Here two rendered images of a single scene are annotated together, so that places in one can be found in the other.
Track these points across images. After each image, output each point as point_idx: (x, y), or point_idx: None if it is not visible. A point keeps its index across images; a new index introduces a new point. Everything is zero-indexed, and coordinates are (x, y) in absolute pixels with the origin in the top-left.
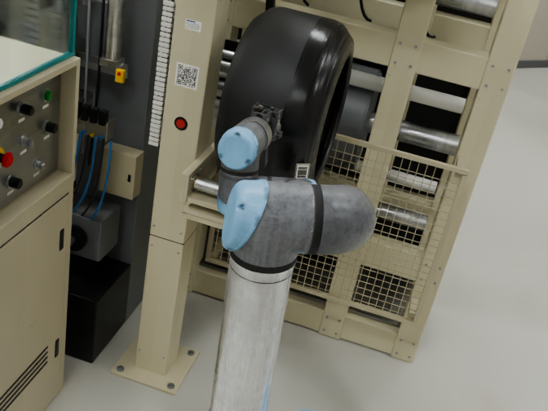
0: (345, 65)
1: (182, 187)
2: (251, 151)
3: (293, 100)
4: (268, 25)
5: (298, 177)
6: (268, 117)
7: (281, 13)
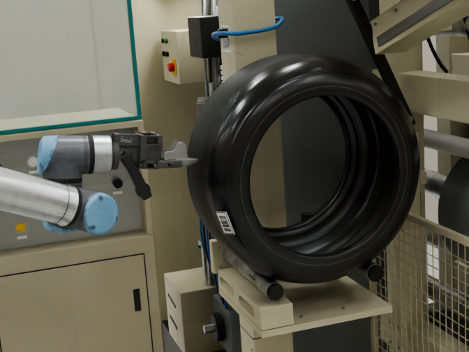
0: (378, 118)
1: (211, 256)
2: (41, 153)
3: (209, 135)
4: (243, 67)
5: (225, 230)
6: (127, 137)
7: (274, 56)
